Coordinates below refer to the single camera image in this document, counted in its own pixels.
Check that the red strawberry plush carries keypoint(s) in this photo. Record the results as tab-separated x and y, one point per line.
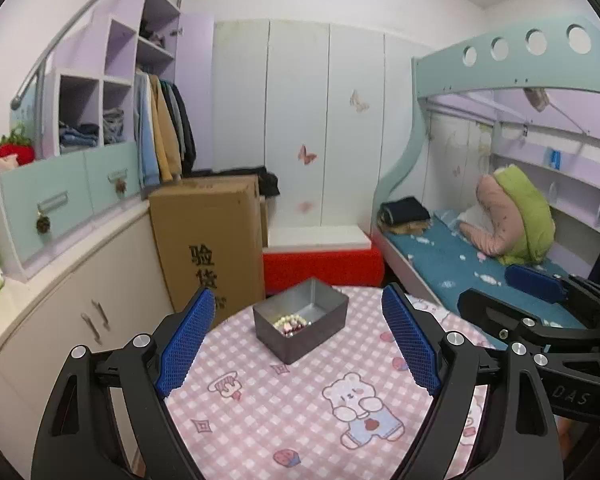
15	152

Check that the dark hanging jackets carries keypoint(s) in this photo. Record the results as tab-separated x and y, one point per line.
185	130

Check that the purple shelf unit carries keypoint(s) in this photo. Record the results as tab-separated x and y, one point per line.
122	55

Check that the metal handrail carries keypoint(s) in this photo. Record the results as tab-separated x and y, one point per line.
60	42

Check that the grey jewelry box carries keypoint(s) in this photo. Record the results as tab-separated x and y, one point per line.
305	345

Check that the pink checkered tablecloth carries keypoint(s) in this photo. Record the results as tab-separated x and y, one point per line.
280	410

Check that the small blue box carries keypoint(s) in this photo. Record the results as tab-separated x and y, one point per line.
554	159

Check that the white low cabinet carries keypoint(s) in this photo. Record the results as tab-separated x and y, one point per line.
55	285

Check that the pale pink butterfly sticker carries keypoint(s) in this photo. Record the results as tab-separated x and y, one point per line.
306	206

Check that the teal drawer cabinet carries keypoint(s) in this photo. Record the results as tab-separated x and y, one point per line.
65	180

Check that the light blue hanging shirt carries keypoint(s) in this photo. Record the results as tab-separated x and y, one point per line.
145	135

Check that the teal bunk bed frame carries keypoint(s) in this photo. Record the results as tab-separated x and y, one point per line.
530	67

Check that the folded blue jeans stack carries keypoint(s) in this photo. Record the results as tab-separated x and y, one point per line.
77	137

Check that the tan butterfly wall sticker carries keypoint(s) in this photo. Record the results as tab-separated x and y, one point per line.
359	101

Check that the large cardboard box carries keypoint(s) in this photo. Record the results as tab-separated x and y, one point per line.
205	230

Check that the brown pinecone ornament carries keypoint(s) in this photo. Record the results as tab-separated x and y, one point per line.
121	186
43	224

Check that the pink and green plush pillow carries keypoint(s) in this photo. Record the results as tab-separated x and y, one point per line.
520	210

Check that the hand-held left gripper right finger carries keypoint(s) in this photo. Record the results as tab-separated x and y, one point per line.
410	345

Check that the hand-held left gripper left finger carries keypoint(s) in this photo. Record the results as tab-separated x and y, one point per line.
185	345

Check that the pink plush toy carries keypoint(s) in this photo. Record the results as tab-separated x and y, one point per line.
0	167

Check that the white pillow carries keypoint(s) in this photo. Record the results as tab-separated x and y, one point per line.
470	220

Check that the tan hanging jacket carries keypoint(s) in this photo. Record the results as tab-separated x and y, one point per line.
162	130

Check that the white board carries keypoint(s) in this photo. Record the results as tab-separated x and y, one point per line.
315	237

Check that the dark folded clothing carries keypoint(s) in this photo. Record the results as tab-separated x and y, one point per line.
405	210

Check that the white wardrobe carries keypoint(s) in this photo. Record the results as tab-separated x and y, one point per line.
300	110

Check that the red storage box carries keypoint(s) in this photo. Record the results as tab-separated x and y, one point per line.
320	270

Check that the blue bed sheet mattress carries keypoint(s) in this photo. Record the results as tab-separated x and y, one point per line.
445	260

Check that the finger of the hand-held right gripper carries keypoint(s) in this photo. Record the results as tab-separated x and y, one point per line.
530	282
495	312

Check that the dark clothes pile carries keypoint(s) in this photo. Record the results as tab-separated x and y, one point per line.
267	182

